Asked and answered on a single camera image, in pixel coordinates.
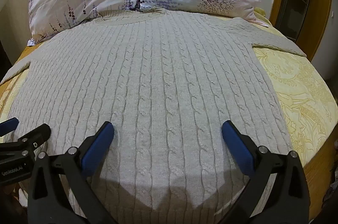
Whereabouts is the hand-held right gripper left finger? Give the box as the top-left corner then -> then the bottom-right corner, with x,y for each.
28,121 -> 118,224

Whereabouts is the wooden framed door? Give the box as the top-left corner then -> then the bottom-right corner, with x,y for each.
269,0 -> 334,60

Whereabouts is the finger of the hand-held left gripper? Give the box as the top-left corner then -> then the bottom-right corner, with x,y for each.
0,124 -> 51,161
0,117 -> 19,138

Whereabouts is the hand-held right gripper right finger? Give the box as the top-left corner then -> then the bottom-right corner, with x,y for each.
221,120 -> 310,224

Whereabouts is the beige cable knit sweater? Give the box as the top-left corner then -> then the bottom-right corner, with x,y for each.
0,8 -> 307,224

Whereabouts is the yellow patterned bed sheet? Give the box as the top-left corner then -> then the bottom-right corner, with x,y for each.
0,7 -> 338,216

